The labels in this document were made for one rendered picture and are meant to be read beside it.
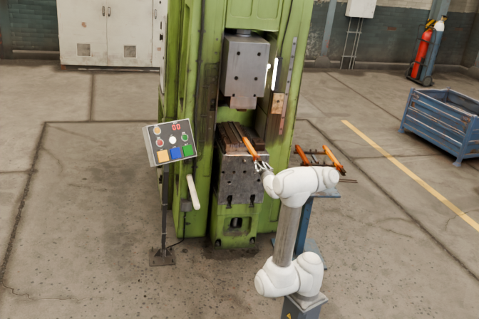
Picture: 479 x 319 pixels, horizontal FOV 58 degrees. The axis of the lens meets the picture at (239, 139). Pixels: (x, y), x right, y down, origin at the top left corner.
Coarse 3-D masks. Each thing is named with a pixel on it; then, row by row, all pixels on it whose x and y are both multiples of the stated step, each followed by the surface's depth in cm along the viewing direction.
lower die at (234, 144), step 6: (222, 126) 364; (228, 126) 363; (240, 126) 365; (222, 132) 352; (228, 132) 350; (234, 132) 349; (240, 132) 352; (222, 138) 344; (228, 138) 343; (234, 138) 341; (228, 144) 333; (234, 144) 334; (240, 144) 336; (228, 150) 336; (234, 150) 337; (240, 150) 338; (246, 150) 339
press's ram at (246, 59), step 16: (224, 32) 328; (224, 48) 315; (240, 48) 303; (256, 48) 306; (224, 64) 315; (240, 64) 308; (256, 64) 311; (224, 80) 315; (240, 80) 314; (256, 80) 316; (240, 96) 319; (256, 96) 322
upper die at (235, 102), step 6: (222, 96) 343; (228, 96) 324; (234, 96) 318; (228, 102) 324; (234, 102) 319; (240, 102) 321; (246, 102) 322; (252, 102) 323; (234, 108) 322; (240, 108) 323; (246, 108) 324; (252, 108) 325
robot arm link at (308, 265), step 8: (304, 256) 236; (312, 256) 237; (296, 264) 236; (304, 264) 233; (312, 264) 233; (320, 264) 235; (304, 272) 232; (312, 272) 232; (320, 272) 234; (304, 280) 232; (312, 280) 234; (320, 280) 237; (304, 288) 234; (312, 288) 236; (312, 296) 240
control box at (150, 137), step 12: (180, 120) 310; (144, 132) 298; (168, 132) 303; (180, 132) 308; (156, 144) 296; (168, 144) 302; (180, 144) 307; (192, 144) 313; (156, 156) 295; (168, 156) 300; (192, 156) 312
